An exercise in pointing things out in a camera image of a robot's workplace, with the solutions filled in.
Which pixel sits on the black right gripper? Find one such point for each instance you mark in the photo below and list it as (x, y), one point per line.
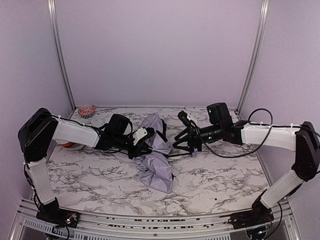
(193, 137)

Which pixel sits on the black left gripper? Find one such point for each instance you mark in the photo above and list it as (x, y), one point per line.
(136, 146)

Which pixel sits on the lavender folding umbrella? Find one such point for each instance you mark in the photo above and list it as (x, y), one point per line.
(155, 171)

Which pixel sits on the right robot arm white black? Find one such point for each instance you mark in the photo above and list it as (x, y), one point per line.
(301, 139)

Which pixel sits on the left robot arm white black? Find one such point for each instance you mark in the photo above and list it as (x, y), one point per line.
(42, 128)

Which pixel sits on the red patterned small bowl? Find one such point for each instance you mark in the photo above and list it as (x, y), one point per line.
(87, 110)

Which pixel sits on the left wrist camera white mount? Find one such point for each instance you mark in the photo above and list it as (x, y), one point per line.
(139, 134)

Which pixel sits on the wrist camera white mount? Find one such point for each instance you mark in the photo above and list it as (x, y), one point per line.
(139, 134)
(187, 119)

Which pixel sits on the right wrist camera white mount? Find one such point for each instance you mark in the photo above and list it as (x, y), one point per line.
(187, 119)

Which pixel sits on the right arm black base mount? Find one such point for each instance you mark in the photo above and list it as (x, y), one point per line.
(249, 218)

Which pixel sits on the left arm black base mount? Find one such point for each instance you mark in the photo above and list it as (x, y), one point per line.
(60, 217)

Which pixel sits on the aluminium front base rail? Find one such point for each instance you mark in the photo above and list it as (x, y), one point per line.
(100, 226)

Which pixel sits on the left aluminium frame post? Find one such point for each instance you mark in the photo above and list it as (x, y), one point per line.
(59, 52)

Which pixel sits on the aluminium frame post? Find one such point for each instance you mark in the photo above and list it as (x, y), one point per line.
(257, 46)
(59, 52)

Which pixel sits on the right aluminium frame post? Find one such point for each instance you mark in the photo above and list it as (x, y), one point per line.
(257, 46)

